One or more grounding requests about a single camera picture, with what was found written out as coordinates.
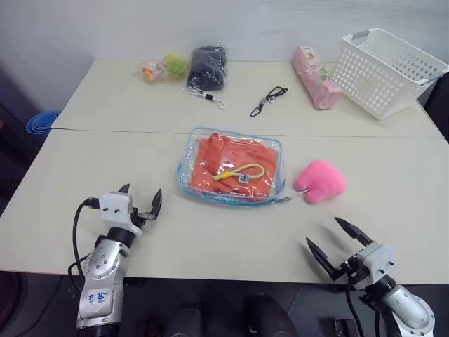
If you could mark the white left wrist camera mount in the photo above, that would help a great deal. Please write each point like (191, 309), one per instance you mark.
(115, 210)

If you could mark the clear bag of colourful toys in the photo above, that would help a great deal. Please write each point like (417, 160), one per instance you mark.
(165, 68)

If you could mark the blue stacked plastic bowls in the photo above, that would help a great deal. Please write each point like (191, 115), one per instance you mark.
(40, 123)

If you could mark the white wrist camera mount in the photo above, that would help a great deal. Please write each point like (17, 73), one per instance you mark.
(115, 210)
(380, 261)

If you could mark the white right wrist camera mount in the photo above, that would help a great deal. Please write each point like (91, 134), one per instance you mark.
(380, 261)

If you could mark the clear pouch with orange contents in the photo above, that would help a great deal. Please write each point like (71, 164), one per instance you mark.
(189, 147)

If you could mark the black bagged bundle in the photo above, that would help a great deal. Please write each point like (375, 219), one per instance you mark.
(207, 68)

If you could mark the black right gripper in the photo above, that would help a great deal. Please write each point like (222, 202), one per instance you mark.
(354, 268)

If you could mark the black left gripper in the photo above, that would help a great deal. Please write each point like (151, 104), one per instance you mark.
(143, 216)

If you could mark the pink floral tissue box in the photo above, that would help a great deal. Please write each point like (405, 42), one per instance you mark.
(315, 80)

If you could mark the white perforated plastic basket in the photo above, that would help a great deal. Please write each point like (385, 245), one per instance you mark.
(379, 73)

